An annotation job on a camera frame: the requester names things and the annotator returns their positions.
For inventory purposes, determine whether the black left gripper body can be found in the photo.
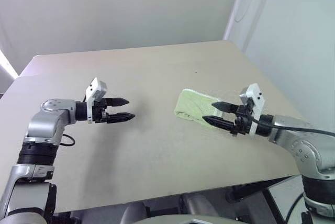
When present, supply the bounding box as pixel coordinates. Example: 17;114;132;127
92;97;111;125

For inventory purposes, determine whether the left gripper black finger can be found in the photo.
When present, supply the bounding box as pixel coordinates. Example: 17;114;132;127
105;97;130;108
107;113;136;125

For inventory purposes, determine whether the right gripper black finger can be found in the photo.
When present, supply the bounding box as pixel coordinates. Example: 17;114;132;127
202;115;237;132
211;101;239;114

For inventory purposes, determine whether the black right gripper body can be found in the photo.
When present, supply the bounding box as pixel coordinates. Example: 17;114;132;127
230;104;256;138

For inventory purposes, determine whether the green towel with white trim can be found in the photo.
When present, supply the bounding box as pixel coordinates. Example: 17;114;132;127
174;88;238;132

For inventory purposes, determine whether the grey rounded shape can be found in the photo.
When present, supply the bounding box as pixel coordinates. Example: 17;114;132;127
182;194;218;216
122;202;148;224

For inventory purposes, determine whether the silver robot torso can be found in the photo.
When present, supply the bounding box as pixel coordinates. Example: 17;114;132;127
137;213;238;224

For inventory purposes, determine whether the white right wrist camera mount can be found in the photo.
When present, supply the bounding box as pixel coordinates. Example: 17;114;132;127
238;83;266;136

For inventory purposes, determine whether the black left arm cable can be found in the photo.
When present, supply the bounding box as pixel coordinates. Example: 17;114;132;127
58;133;76;147

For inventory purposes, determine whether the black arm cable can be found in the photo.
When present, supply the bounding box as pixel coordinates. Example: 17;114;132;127
251;117;335;139
58;133;76;147

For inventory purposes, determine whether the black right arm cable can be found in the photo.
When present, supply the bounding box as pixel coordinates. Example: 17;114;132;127
251;117;335;139

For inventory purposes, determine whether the black table frame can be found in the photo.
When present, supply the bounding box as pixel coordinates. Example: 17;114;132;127
51;174;303;224

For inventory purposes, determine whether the thin white wall cord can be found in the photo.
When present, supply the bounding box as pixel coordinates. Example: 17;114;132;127
233;0;253;23

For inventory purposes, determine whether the thin black cable loop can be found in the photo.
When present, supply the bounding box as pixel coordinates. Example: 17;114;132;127
284;194;307;223

